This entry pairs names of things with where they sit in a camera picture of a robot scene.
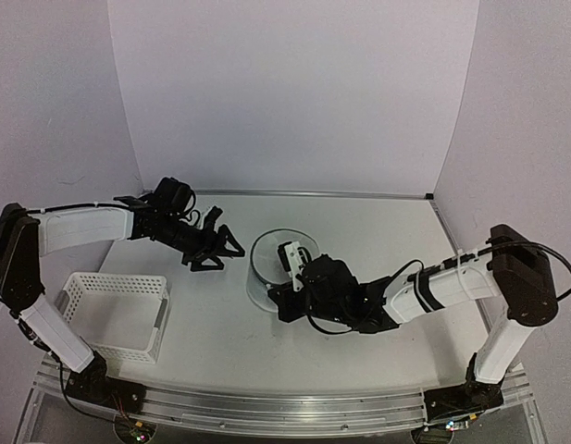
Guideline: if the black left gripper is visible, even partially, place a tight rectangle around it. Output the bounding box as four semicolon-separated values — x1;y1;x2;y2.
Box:
151;214;245;272

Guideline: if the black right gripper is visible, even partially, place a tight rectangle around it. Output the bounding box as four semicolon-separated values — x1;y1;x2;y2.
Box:
269;282;349;326

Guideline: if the white mesh laundry bag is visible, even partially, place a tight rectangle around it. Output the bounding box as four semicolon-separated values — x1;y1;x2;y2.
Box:
246;228;320;314

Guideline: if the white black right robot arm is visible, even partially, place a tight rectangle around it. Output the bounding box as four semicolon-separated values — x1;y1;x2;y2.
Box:
267;224;571;410

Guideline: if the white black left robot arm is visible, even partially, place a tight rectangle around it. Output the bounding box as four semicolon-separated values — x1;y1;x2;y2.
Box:
0;177;245;404

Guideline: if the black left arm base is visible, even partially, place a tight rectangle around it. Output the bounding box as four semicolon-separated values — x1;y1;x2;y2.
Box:
56;351;146;414

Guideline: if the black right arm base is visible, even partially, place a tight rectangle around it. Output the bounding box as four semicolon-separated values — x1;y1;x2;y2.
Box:
423;353;504;425

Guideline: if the white perforated plastic basket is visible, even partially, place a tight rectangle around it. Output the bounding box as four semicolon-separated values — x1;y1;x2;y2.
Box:
57;272;170;364

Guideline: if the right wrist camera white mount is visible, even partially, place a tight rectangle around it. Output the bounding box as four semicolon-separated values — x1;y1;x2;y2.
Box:
278;241;313;292

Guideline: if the aluminium rear table rail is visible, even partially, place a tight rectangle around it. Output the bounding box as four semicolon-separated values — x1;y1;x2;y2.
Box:
195;189;435;201

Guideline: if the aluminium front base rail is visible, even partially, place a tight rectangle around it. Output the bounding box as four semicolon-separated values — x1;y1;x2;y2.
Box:
19;360;539;438

